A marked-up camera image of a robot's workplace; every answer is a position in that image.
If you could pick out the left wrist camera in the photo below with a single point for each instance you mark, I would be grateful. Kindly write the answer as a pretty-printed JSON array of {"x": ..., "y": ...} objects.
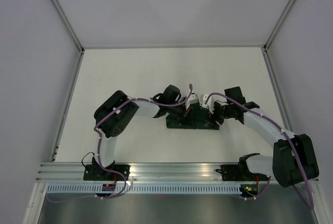
[{"x": 193, "y": 99}]

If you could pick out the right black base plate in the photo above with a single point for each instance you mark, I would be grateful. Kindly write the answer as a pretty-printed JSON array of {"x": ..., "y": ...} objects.
[{"x": 231, "y": 172}]

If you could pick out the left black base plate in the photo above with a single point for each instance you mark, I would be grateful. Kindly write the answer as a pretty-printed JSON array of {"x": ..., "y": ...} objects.
[{"x": 95, "y": 173}]

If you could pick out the aluminium frame post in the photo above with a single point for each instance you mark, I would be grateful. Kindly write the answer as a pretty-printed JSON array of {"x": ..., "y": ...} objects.
[
  {"x": 282, "y": 18},
  {"x": 66, "y": 23}
]

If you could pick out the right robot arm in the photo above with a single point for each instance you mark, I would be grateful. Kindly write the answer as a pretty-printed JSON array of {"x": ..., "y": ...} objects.
[{"x": 293, "y": 160}]

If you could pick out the back aluminium frame bar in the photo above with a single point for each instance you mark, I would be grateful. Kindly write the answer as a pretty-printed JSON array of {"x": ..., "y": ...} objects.
[{"x": 174, "y": 46}]

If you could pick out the aluminium front rail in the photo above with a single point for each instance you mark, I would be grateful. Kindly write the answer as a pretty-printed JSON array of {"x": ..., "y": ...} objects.
[{"x": 138, "y": 172}]

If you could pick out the right aluminium frame post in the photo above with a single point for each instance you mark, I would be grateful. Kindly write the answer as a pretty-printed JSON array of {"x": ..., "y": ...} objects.
[{"x": 282, "y": 18}]

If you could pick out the white slotted cable duct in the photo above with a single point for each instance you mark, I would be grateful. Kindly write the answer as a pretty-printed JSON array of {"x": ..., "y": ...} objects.
[{"x": 146, "y": 188}]

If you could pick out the left aluminium frame post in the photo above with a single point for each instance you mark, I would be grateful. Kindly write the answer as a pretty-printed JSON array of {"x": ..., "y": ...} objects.
[{"x": 66, "y": 23}]

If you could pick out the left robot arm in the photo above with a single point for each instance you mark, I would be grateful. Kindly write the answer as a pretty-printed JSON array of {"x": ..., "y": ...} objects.
[{"x": 114, "y": 115}]

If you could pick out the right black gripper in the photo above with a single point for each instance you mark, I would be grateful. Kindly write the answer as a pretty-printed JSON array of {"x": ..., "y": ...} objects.
[{"x": 219, "y": 121}]

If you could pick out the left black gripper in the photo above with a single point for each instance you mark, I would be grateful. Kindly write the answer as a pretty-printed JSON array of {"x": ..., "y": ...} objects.
[{"x": 180, "y": 118}]

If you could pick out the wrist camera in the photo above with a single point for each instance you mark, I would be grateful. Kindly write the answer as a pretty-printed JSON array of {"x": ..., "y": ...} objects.
[
  {"x": 193, "y": 99},
  {"x": 207, "y": 102}
]

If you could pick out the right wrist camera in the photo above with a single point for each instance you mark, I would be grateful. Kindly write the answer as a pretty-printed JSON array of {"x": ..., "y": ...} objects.
[{"x": 207, "y": 102}]

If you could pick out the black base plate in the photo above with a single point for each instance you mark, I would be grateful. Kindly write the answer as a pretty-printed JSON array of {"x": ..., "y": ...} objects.
[
  {"x": 231, "y": 172},
  {"x": 95, "y": 173}
]

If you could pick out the dark green cloth napkin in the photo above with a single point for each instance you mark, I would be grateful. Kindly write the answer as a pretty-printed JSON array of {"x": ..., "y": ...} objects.
[{"x": 200, "y": 119}]

